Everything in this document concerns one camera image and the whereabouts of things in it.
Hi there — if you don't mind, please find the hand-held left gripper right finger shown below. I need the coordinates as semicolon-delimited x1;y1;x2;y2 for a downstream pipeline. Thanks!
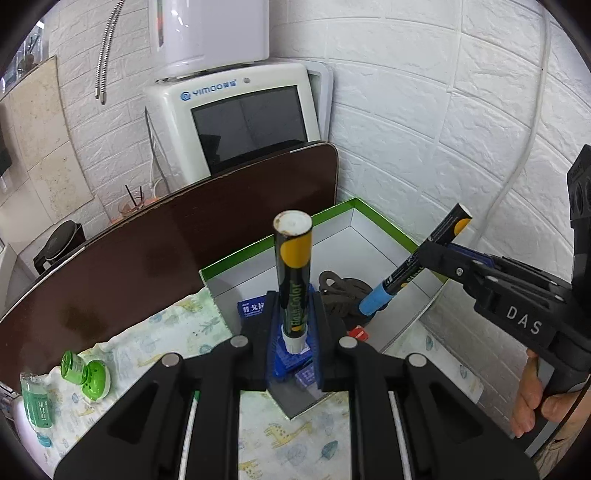
309;284;541;480

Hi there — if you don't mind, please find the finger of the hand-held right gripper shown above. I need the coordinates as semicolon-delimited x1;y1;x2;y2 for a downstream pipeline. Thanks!
445;244;498;272
416;241;490;302

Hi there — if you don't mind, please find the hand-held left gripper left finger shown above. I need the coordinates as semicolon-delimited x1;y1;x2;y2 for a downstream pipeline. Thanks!
54;290;282;480

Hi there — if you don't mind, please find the blue plastic case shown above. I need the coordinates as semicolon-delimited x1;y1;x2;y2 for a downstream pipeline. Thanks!
268;318;319;381

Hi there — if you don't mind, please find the black marker with blue cap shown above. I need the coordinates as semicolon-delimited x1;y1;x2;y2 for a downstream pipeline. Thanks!
359;202;472;317

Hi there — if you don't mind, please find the brown ornate hair clip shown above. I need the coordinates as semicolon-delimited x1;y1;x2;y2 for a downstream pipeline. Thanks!
318;270;374;320

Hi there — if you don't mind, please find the black marker with white cap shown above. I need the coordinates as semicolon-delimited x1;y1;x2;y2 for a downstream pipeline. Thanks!
271;210;315;356

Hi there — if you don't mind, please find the green cardboard box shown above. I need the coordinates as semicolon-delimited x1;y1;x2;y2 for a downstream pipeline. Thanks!
198;198;448;420

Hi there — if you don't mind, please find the person's right hand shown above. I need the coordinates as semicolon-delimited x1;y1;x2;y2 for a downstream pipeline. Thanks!
510;348;591;445

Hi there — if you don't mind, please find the giraffe printed cloth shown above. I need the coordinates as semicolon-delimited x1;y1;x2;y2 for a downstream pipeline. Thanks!
14;286;483;480

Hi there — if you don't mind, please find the dark brown wooden board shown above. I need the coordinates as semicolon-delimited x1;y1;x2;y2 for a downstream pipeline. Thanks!
0;141;340;384

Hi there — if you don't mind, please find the green round container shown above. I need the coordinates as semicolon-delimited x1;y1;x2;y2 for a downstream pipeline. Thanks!
61;351;112;403

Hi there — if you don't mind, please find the cup with straws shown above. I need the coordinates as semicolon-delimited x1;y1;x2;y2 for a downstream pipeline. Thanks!
117;185;148;219

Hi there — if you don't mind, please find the white panel behind dispenser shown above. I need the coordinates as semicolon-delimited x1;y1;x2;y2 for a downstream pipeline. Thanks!
307;62;334;144

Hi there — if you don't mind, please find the white water dispenser with screen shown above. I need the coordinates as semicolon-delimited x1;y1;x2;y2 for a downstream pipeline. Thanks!
143;62;324;185

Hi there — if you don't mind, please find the clear bottle with green liquid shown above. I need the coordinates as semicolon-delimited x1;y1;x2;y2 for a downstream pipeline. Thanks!
19;371;55;446

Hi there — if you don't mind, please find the beige tile board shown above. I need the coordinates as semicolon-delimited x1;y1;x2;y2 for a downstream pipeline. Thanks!
0;55;95;232

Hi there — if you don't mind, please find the white appliance tank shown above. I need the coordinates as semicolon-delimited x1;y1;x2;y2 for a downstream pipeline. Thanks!
148;0;271;77

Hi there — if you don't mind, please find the white wall cable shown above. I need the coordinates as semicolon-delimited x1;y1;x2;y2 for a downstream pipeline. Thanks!
475;11;555;245

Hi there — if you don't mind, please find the thin appliance cable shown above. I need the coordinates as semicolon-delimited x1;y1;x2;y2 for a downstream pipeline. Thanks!
145;108;163;191

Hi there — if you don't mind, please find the flexible metal hose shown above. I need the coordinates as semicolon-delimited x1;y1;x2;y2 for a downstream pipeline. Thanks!
95;0;125;105

